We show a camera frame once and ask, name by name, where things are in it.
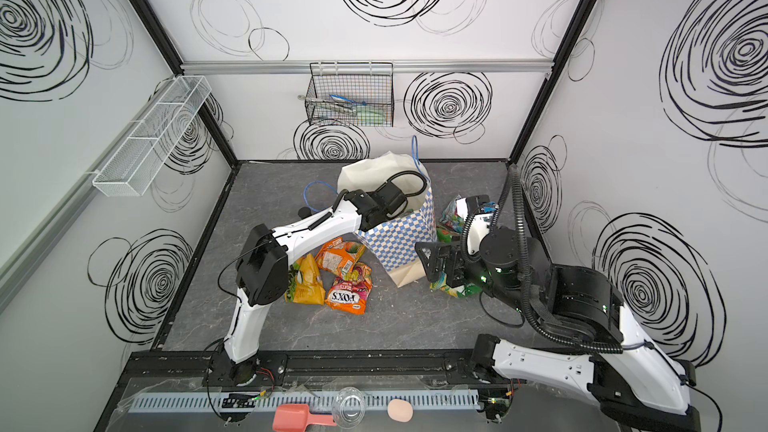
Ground green snack packet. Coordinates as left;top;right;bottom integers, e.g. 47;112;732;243
436;225;461;244
430;274;482;298

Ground checkered paper bag blue handles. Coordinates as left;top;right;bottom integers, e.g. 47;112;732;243
337;137;437;287

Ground teal Fox's candy bag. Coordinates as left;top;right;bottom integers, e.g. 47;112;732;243
438;196;468;233

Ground orange fruit snack packet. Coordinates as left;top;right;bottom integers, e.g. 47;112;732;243
316;237;370;283

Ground orange Fox's candy bag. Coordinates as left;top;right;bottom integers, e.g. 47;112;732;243
325;279;372;315

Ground yellow snack packet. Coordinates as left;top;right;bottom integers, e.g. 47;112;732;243
284;254;326;305

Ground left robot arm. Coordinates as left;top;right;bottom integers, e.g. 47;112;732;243
219;170;435;367

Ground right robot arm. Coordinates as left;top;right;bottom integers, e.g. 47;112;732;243
415;165;701;431

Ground small dark spice bottle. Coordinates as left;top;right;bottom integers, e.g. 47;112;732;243
298;207;313;219

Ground pink oval sponge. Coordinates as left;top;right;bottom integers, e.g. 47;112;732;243
387;399;414;423

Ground pink plastic scoop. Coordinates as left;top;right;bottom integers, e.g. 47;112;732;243
272;404;337;432

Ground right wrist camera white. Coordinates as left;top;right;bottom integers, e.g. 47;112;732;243
456;194;496;256

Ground items in wire basket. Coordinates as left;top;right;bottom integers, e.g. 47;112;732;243
297;94;388;126

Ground black wire wall basket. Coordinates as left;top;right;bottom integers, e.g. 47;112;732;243
303;61;395;127

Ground grey slotted cable duct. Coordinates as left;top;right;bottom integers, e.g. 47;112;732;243
117;389;481;414

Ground clear acrylic wall shelf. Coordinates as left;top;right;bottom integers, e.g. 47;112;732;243
92;76;212;197

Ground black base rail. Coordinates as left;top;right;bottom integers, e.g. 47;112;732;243
119;349;526;388

